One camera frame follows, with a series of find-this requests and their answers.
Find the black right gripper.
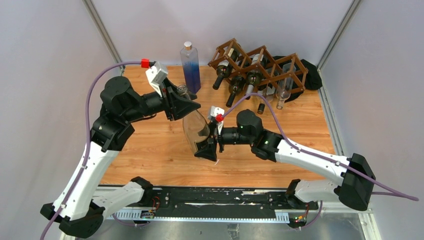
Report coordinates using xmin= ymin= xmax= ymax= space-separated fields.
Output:
xmin=194 ymin=120 xmax=254 ymax=161

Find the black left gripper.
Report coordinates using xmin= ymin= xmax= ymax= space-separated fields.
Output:
xmin=123 ymin=77 xmax=201 ymax=122

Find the clear round glass bottle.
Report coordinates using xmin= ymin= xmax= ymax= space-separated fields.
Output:
xmin=177 ymin=84 xmax=213 ymax=160

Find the blue square glass bottle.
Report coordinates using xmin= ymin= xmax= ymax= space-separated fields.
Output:
xmin=180 ymin=41 xmax=201 ymax=94

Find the dark bottle white label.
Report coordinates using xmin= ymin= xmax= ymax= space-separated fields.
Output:
xmin=212 ymin=48 xmax=239 ymax=90

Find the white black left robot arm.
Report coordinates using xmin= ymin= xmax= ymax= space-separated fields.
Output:
xmin=40 ymin=76 xmax=200 ymax=239

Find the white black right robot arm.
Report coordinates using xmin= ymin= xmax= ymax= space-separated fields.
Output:
xmin=194 ymin=107 xmax=376 ymax=211

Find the dark bottle lower rack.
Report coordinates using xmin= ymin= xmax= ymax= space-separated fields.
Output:
xmin=225 ymin=75 xmax=246 ymax=108

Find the brown wooden wine rack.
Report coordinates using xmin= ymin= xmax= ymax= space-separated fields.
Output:
xmin=208 ymin=38 xmax=308 ymax=93

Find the dark bottle barcode label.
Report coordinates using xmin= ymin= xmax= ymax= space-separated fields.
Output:
xmin=245 ymin=54 xmax=268 ymax=95

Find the small clear bottle in rack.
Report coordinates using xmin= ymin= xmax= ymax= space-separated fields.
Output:
xmin=257 ymin=83 xmax=276 ymax=115

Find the clear glass bottle in rack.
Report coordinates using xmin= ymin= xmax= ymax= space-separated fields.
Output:
xmin=275 ymin=76 xmax=294 ymax=110

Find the black cloth behind rack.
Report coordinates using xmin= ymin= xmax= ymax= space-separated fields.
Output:
xmin=273 ymin=55 xmax=323 ymax=103

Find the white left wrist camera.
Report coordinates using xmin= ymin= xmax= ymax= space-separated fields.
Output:
xmin=145 ymin=61 xmax=169 ymax=97

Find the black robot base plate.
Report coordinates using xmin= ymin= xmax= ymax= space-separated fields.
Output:
xmin=109 ymin=185 xmax=319 ymax=223

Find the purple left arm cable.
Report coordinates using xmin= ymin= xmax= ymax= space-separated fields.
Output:
xmin=39 ymin=58 xmax=153 ymax=240

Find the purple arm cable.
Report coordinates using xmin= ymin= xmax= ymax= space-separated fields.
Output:
xmin=215 ymin=92 xmax=420 ymax=202
xmin=39 ymin=58 xmax=153 ymax=240

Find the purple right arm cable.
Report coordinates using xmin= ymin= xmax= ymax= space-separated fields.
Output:
xmin=215 ymin=92 xmax=420 ymax=202

